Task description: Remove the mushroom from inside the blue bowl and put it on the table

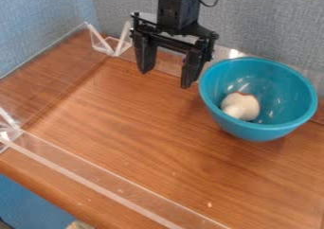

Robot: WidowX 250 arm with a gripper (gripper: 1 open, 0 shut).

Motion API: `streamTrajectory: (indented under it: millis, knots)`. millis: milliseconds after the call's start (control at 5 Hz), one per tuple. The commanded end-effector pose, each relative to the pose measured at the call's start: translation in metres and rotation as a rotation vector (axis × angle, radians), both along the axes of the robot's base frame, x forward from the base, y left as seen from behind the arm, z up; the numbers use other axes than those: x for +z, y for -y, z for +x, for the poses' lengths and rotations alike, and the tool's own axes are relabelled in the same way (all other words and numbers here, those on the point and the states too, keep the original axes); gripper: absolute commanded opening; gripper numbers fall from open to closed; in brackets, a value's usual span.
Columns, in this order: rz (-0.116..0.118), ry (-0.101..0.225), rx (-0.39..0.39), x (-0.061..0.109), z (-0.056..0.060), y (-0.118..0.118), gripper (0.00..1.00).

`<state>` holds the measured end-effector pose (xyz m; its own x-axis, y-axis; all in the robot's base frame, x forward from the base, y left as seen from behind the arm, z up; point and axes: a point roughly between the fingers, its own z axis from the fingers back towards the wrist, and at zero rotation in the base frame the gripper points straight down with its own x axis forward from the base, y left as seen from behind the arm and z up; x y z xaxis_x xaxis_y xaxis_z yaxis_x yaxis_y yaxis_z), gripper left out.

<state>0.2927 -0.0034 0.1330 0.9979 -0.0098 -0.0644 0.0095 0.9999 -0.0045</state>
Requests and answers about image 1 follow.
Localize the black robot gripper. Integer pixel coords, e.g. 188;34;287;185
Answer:
131;0;219;89

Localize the blue plastic bowl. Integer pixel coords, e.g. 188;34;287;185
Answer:
198;57;318;142

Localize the white brown toy mushroom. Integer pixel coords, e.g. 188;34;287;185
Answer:
219;92;261;121

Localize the clear acrylic left barrier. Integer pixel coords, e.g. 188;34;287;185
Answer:
0;22;86;79

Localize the clear acrylic front barrier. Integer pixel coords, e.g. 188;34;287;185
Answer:
0;132;230;229

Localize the clear acrylic left bracket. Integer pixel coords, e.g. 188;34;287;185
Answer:
0;107;21;154

